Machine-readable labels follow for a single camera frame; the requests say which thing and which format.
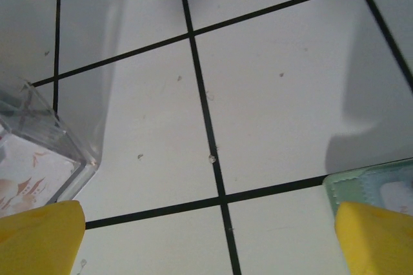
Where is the plain white card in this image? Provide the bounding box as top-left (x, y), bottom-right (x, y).
top-left (379, 180), bottom-right (413, 215)

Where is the clear acrylic card box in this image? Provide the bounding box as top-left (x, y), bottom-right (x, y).
top-left (0, 77), bottom-right (98, 209)

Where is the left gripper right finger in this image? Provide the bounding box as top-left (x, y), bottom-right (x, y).
top-left (334, 201), bottom-right (413, 275)

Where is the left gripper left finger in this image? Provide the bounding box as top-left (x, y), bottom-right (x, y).
top-left (0, 200), bottom-right (86, 275)

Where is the white floral card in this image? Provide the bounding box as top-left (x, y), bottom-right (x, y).
top-left (0, 132), bottom-right (80, 219)

